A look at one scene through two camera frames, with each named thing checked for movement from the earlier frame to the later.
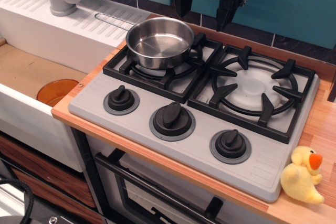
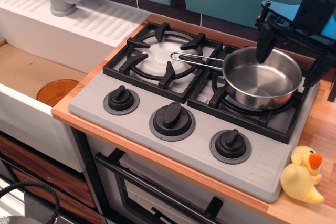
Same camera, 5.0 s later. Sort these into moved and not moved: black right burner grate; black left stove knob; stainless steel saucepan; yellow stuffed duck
Moved: stainless steel saucepan
Not moved: yellow stuffed duck; black left stove knob; black right burner grate
